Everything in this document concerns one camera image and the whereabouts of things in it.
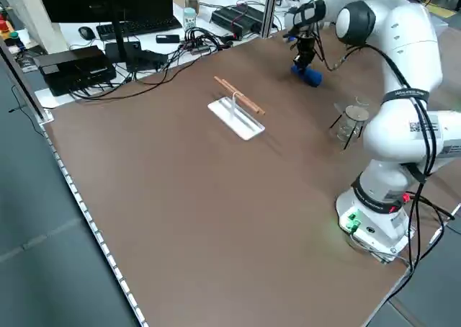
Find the white cardboard box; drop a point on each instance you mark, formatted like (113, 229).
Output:
(39, 13)

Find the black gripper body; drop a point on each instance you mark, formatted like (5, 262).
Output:
(306, 46)

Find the aluminium frame post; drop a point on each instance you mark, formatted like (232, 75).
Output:
(270, 6)

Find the black flat device box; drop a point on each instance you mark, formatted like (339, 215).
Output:
(72, 67)

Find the black tripod stand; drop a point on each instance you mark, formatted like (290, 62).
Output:
(353, 136)

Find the glass beaker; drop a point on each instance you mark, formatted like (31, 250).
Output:
(345, 129)

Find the black power adapter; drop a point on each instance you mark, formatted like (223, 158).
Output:
(151, 58)

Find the black keyboard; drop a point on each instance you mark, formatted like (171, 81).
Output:
(144, 26)

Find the white rack with wooden rods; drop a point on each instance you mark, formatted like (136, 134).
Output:
(237, 123)

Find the white green-label bottle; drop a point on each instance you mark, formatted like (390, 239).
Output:
(189, 19)

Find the clear glass cup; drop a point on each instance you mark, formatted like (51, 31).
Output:
(192, 1)

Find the black finned power supply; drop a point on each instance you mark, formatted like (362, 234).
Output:
(230, 17)

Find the aluminium rail bar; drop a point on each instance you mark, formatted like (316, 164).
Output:
(25, 85)

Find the small black remote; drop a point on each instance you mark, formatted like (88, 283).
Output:
(167, 38)

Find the black computer mouse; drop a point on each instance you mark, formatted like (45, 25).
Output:
(86, 32)

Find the red emergency stop button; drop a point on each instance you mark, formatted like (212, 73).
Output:
(3, 26)

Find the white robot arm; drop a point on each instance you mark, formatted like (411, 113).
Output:
(407, 28)

